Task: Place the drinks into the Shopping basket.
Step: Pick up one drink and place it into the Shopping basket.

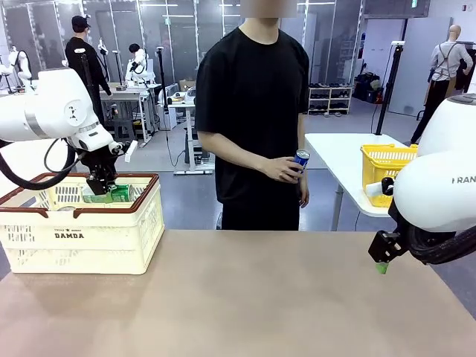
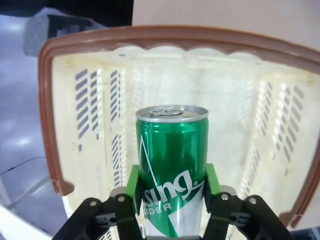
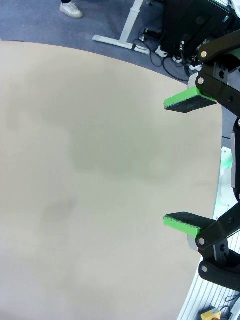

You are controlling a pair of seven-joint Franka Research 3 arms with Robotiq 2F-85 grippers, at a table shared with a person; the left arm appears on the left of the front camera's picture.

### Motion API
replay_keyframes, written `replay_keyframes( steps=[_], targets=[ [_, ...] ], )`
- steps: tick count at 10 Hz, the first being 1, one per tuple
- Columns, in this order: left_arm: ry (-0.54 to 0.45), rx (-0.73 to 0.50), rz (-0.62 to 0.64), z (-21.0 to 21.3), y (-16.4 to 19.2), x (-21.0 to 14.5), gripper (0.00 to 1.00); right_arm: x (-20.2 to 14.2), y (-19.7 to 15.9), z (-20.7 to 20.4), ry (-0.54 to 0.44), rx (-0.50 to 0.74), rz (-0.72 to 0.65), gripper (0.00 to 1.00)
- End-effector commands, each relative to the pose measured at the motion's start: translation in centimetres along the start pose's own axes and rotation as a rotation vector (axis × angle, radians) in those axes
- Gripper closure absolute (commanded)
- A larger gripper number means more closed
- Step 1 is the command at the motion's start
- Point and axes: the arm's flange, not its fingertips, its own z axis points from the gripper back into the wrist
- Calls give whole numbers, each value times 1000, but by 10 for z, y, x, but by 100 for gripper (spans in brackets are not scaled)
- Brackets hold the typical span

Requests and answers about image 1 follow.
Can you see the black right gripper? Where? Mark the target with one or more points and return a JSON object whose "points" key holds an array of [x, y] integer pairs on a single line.
{"points": [[398, 227]]}

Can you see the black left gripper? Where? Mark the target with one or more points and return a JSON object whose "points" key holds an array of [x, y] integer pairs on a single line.
{"points": [[100, 163]]}

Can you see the green beer can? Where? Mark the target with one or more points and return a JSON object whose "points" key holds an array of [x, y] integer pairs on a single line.
{"points": [[67, 209], [121, 193]]}

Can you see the blue white Pocari Sweat can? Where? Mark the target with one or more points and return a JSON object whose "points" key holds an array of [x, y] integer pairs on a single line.
{"points": [[302, 160]]}

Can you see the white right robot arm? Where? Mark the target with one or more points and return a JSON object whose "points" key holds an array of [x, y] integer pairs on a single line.
{"points": [[442, 178]]}

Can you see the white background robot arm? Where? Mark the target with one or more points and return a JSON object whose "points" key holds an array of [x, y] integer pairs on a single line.
{"points": [[22, 67], [138, 67]]}

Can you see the person's right forearm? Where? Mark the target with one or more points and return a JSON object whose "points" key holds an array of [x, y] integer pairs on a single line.
{"points": [[238, 156]]}

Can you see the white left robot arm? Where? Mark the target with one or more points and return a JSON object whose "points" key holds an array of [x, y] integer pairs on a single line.
{"points": [[56, 108]]}

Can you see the person's left forearm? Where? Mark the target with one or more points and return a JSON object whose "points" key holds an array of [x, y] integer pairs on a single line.
{"points": [[302, 137]]}

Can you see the cream shopping basket brown rim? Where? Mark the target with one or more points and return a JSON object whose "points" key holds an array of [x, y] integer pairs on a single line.
{"points": [[93, 253]]}

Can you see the yellow plastic shopping basket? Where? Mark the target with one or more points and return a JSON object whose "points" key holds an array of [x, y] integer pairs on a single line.
{"points": [[383, 163]]}

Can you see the white table under yellow basket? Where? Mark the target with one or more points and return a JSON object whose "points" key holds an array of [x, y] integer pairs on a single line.
{"points": [[334, 167]]}

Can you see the person's left hand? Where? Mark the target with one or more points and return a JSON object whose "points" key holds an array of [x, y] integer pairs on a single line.
{"points": [[305, 193]]}

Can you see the person's right hand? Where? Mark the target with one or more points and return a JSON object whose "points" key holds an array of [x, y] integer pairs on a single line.
{"points": [[282, 169]]}

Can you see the dark grey step stool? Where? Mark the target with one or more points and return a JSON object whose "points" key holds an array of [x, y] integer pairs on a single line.
{"points": [[124, 128]]}

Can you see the grey background workbench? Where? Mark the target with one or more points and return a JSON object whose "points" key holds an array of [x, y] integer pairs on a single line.
{"points": [[128, 93]]}

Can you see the thin black tripod pole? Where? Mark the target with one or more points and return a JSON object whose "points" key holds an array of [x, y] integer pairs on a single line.
{"points": [[86, 70]]}

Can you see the background person in black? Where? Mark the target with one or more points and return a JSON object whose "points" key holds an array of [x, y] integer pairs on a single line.
{"points": [[83, 56]]}

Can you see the white shoe rack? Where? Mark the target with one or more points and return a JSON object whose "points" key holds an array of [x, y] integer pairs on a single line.
{"points": [[331, 98]]}

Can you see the pile of dark bags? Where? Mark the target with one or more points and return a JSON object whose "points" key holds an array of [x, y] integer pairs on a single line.
{"points": [[366, 87]]}

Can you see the black tripod pole white head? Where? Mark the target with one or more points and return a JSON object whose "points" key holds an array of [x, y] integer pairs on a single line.
{"points": [[388, 85]]}

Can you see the person's black-clad body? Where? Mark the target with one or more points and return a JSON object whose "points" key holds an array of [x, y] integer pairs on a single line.
{"points": [[253, 93]]}

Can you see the mannequin with grey apron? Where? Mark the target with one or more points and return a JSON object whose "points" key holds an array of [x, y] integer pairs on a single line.
{"points": [[442, 67]]}

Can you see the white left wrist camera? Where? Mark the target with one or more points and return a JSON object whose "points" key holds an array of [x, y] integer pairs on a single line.
{"points": [[130, 150]]}

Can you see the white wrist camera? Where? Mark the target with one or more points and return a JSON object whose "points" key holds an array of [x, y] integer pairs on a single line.
{"points": [[130, 150], [375, 189]]}

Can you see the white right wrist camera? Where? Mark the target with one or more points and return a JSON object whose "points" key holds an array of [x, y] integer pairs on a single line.
{"points": [[375, 189]]}

